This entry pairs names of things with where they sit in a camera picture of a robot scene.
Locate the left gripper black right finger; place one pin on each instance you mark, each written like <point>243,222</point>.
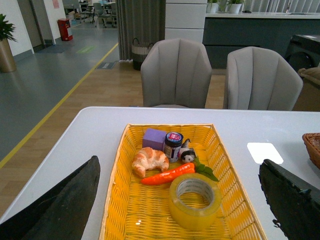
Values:
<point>294,202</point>

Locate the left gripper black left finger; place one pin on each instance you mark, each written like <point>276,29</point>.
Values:
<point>62,212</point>

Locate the yellow tape roll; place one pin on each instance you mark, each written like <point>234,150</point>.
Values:
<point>194,201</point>

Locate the brown wicker basket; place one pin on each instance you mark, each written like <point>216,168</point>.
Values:
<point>312,143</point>

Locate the yellow woven basket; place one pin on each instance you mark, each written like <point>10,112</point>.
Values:
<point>134,211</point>

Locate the toy croissant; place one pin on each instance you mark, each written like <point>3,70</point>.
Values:
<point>148,159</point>

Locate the orange toy carrot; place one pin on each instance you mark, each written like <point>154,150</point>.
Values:
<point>187,168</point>

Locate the small black white plush toy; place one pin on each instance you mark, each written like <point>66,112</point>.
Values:
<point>187,154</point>

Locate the purple block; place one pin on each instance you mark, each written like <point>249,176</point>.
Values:
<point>154,139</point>

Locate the grey chair on right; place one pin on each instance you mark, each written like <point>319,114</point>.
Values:
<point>260,79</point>

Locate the grey chair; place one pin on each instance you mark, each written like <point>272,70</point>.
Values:
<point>176,73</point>
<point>260,79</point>

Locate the dark jar with pink lid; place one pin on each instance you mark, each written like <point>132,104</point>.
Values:
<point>172,145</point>

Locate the black appliance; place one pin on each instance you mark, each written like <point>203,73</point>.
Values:
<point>303,51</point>

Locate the potted plant in gold pot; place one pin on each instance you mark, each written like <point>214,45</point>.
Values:
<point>7,62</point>

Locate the grey chair on left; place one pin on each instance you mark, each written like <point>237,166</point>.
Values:
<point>176,73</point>

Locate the white potted plant on counter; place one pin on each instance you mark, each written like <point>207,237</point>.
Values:
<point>234,6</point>

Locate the black white handled basket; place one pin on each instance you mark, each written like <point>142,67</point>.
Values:
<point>140,50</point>

